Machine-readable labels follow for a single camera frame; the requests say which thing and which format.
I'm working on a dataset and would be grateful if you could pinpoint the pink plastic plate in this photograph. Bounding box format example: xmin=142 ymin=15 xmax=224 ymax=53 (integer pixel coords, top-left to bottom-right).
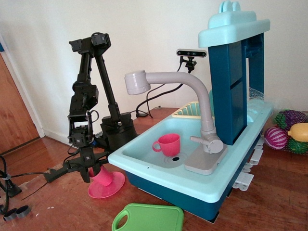
xmin=88 ymin=172 xmax=125 ymax=199

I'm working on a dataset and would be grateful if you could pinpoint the black power strip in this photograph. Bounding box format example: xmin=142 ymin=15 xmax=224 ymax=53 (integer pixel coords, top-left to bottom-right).
xmin=43 ymin=167 xmax=68 ymax=183

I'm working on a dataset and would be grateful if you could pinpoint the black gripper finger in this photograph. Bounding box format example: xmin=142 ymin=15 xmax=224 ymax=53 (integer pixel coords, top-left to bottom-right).
xmin=79 ymin=167 xmax=90 ymax=183
xmin=92 ymin=163 xmax=101 ymax=177

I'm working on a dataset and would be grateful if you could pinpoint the blue toy kitchen sink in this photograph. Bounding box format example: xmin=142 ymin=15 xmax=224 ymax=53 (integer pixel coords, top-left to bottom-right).
xmin=109 ymin=0 xmax=272 ymax=222

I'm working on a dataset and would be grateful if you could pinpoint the yellow dish rack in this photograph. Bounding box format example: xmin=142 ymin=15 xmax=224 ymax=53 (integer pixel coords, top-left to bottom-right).
xmin=171 ymin=101 xmax=201 ymax=119

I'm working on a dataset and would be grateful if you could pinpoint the wooden door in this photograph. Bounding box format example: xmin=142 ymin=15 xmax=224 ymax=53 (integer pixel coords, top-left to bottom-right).
xmin=0 ymin=58 xmax=39 ymax=154

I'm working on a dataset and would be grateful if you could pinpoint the black camera cable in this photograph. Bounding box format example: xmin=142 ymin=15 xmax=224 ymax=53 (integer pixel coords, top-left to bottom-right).
xmin=136 ymin=56 xmax=187 ymax=118

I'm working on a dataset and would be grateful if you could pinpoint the purple toy vegetable in net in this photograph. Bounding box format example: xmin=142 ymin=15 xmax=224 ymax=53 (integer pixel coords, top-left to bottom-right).
xmin=264 ymin=127 xmax=288 ymax=150

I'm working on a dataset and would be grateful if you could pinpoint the pink plastic tumbler cup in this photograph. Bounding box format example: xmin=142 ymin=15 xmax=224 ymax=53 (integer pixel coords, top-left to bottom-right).
xmin=89 ymin=166 xmax=113 ymax=186

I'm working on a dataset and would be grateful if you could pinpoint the black tape roll right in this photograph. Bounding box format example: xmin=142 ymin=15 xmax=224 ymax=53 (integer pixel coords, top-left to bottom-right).
xmin=15 ymin=205 xmax=31 ymax=218

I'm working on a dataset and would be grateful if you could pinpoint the black tape roll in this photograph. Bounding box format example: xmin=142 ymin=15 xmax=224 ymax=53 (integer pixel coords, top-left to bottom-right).
xmin=3 ymin=208 xmax=17 ymax=221
xmin=15 ymin=205 xmax=31 ymax=218

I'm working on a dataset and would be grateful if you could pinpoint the yellow toy lemon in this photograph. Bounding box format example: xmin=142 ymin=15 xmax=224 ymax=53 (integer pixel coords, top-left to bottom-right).
xmin=287 ymin=123 xmax=308 ymax=142

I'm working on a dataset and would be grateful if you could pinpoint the pink mug with handle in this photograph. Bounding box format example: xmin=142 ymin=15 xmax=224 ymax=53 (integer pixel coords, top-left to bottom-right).
xmin=152 ymin=133 xmax=180 ymax=157

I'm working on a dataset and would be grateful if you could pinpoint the green cutting board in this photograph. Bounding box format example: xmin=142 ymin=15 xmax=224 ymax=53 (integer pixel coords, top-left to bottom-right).
xmin=112 ymin=203 xmax=184 ymax=231

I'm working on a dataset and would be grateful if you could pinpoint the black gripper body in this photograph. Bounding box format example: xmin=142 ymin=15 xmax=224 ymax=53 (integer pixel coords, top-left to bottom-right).
xmin=63 ymin=147 xmax=109 ymax=171

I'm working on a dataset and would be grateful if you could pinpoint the black power cable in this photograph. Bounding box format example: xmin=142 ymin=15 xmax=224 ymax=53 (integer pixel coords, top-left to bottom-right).
xmin=0 ymin=155 xmax=46 ymax=215

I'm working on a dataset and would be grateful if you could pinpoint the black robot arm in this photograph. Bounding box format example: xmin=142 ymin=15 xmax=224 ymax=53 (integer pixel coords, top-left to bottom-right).
xmin=64 ymin=32 xmax=137 ymax=183

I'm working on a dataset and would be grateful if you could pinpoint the depth camera on mount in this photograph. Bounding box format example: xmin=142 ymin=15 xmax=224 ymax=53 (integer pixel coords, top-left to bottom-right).
xmin=176 ymin=49 xmax=207 ymax=74

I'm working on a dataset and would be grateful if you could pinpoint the grey toy faucet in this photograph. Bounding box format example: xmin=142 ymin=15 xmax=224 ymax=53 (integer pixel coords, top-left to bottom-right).
xmin=125 ymin=70 xmax=228 ymax=175

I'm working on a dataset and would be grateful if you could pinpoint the black tape roll left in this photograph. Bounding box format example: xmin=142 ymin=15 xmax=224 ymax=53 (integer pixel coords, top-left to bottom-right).
xmin=3 ymin=208 xmax=17 ymax=221

